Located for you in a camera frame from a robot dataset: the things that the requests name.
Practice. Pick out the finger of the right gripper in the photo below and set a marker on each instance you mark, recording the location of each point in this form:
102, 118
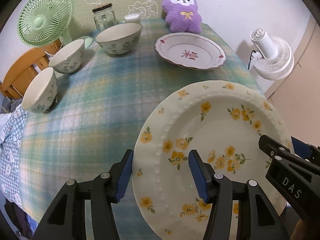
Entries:
274, 149
305, 151

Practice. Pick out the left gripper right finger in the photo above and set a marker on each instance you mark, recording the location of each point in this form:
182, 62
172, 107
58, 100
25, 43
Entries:
257, 217

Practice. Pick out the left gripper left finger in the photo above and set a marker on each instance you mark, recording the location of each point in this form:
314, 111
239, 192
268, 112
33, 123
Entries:
65, 216

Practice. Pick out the round yellow flower plate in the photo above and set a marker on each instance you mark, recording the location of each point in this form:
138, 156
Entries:
223, 121

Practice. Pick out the white red pattern plate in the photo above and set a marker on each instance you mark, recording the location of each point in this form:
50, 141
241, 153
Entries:
190, 51

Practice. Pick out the floral bowl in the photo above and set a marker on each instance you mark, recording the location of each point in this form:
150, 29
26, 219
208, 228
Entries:
69, 58
119, 39
41, 93

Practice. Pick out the white standing fan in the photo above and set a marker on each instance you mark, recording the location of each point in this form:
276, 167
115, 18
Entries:
277, 59

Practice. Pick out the plaid tablecloth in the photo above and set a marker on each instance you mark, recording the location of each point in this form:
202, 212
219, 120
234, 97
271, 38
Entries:
100, 110

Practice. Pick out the blue checkered blanket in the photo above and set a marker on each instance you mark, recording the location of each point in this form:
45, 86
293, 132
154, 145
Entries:
12, 127

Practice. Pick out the wooden bed headboard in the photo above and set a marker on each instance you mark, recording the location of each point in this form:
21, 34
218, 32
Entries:
23, 71

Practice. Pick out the purple plush bunny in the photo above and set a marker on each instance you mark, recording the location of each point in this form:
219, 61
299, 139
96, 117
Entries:
182, 16

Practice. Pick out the cotton swab container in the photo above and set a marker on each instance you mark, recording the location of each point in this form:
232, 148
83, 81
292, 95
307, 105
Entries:
132, 18

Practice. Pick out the green desk fan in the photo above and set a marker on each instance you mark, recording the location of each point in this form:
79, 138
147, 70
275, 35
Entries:
45, 24

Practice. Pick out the glass jar black lid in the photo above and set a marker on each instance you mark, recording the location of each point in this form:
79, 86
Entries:
104, 17

